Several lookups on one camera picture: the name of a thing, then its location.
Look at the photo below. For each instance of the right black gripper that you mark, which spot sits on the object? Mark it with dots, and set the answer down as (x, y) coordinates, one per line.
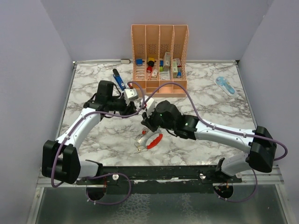
(147, 121)

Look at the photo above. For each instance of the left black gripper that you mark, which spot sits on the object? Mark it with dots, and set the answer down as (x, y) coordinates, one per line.
(129, 109)

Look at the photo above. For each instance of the red handled key organizer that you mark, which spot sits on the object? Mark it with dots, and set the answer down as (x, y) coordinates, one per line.
(141, 142)

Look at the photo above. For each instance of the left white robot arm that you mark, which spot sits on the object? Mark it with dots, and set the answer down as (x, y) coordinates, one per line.
(60, 160)

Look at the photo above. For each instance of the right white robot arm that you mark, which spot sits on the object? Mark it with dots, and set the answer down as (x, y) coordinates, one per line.
(257, 146)

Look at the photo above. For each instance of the blue stapler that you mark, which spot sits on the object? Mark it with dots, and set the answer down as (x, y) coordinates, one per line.
(118, 79)

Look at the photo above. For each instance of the pink pencil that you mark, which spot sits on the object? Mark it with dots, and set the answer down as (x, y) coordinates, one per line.
(153, 74)

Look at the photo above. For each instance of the blue stamp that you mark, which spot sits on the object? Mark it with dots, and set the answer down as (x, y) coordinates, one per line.
(139, 62)

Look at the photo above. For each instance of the blue glue stick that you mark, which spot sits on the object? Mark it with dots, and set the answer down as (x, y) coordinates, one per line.
(179, 74)

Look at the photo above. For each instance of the red black stamp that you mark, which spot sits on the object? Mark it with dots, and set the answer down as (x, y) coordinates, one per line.
(150, 66)

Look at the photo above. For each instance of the green white box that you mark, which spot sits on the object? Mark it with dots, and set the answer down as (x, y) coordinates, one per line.
(166, 61)

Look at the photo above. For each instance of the white red box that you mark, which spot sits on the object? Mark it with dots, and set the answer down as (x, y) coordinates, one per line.
(176, 67)

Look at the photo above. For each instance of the peach plastic desk organizer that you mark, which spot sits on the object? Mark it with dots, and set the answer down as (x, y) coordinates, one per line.
(159, 57)

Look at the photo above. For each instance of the blue white blister pack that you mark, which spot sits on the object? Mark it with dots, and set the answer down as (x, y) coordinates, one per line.
(224, 84)

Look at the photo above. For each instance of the white wall plug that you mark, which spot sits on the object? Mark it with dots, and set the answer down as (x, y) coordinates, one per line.
(125, 61)

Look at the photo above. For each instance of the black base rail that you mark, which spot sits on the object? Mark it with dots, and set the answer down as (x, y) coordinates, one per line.
(120, 180)

